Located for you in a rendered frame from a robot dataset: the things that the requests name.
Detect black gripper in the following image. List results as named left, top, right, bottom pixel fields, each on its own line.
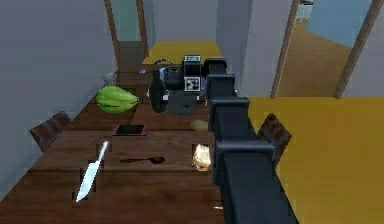
left=152, top=58, right=198, bottom=116

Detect toasted sandwich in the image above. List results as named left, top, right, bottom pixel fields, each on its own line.
left=191, top=143, right=213, bottom=172

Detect black bottle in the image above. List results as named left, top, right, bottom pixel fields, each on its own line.
left=148, top=69, right=169, bottom=114

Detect clear glass cup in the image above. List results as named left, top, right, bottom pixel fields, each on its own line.
left=101, top=72, right=117, bottom=87

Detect green ribbed fruit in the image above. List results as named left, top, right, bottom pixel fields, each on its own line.
left=95, top=85, right=140, bottom=114

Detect beige potato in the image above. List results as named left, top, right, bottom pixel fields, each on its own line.
left=189, top=119, right=210, bottom=132

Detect red black phone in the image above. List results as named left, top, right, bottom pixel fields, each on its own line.
left=112, top=124, right=150, bottom=137

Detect dark brown spoon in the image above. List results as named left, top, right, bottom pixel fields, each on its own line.
left=119, top=156, right=166, bottom=165

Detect brown wooden table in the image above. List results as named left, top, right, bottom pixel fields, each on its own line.
left=0, top=63, right=238, bottom=224

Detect brown wooden chair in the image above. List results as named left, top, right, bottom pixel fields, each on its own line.
left=29, top=110, right=72, bottom=153
left=257, top=112, right=293, bottom=171

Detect white knife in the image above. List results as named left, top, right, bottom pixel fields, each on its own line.
left=75, top=140, right=110, bottom=203

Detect brown door frame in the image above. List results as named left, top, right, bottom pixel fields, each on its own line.
left=270, top=0, right=384, bottom=100
left=103, top=0, right=150, bottom=69

